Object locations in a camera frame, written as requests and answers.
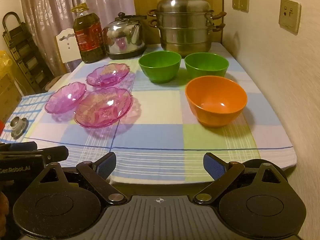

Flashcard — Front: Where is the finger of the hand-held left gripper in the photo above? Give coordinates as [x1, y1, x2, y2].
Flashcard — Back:
[0, 141, 38, 152]
[36, 145, 69, 166]

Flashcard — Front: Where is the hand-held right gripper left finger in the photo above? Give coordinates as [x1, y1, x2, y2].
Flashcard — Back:
[32, 152, 127, 205]

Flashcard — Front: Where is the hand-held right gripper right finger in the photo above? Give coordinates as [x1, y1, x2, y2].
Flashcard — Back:
[193, 152, 288, 205]

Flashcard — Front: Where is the small pink glass plate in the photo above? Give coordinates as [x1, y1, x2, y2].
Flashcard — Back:
[44, 82, 87, 114]

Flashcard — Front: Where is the large pink glass plate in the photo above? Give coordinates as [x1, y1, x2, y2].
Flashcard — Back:
[74, 87, 133, 128]

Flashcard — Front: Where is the orange plastic bowl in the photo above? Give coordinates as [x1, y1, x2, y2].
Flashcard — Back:
[185, 76, 248, 128]

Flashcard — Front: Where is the medium pink glass plate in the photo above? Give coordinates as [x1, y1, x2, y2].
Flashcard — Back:
[86, 63, 132, 88]

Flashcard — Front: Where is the green plastic bowl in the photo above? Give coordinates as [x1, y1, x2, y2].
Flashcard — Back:
[184, 52, 229, 80]
[138, 51, 182, 84]

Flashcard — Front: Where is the person's left hand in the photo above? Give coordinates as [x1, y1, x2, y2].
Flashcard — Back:
[0, 192, 10, 233]

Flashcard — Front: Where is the blue checkered towel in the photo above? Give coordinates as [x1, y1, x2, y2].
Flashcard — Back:
[0, 92, 53, 143]

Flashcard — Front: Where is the cardboard box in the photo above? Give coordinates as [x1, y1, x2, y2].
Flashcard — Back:
[0, 72, 23, 123]

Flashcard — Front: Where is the checkered pastel tablecloth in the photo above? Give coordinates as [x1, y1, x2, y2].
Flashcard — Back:
[0, 42, 299, 185]

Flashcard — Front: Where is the yellow plastic bag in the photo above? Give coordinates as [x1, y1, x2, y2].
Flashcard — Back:
[0, 50, 13, 78]

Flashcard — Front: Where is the black folding ladder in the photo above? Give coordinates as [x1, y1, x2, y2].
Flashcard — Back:
[2, 12, 52, 93]

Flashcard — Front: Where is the white chair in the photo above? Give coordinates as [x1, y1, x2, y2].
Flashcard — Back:
[55, 29, 83, 74]

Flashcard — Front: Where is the cooking oil bottle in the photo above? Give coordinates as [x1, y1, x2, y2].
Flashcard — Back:
[71, 3, 107, 64]

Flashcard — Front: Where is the stainless steel kettle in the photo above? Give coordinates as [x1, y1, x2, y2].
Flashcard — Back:
[102, 12, 147, 60]

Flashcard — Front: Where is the stainless steel steamer pot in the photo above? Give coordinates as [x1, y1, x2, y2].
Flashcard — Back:
[147, 0, 227, 55]

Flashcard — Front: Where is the pale purple curtain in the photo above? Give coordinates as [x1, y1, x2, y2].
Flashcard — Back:
[19, 0, 136, 77]

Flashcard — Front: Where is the large beige wall socket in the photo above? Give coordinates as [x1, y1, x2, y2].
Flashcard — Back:
[279, 0, 301, 34]

